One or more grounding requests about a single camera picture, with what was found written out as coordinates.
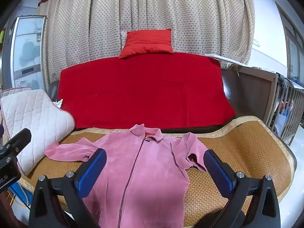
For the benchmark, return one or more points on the white quilted cushion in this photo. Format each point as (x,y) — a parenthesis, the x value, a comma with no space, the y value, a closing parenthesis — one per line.
(35,118)

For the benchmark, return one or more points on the woven straw mat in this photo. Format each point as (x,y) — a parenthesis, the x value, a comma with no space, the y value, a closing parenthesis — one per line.
(249,152)

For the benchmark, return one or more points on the red blanket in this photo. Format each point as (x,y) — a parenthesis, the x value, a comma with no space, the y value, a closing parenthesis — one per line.
(142,92)

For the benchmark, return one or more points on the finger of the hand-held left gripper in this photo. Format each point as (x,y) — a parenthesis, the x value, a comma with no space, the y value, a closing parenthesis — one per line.
(20,137)

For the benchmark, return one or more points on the wooden crib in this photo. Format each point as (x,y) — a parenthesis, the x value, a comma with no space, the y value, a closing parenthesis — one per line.
(292,104)

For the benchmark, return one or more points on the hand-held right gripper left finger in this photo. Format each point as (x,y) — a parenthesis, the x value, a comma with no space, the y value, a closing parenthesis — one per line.
(91,172)

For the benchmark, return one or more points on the white board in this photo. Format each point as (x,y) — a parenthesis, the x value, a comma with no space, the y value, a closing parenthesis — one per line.
(223,57)

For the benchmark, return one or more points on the red pillow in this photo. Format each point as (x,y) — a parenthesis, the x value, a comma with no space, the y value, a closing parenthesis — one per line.
(147,42)

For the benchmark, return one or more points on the brown framed window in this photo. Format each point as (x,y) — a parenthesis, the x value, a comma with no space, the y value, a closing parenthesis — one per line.
(294,52)

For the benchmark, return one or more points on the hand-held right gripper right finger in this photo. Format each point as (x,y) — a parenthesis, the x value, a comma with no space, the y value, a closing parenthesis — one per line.
(219,172)

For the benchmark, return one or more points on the dark brown sofa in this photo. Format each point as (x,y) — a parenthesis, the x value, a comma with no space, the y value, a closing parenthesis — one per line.
(229,87)

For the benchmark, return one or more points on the beige dotted curtain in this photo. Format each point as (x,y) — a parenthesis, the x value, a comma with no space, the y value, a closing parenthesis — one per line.
(95,28)

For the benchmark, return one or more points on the white wall socket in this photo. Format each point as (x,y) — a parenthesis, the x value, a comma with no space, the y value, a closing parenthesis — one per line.
(256,42)

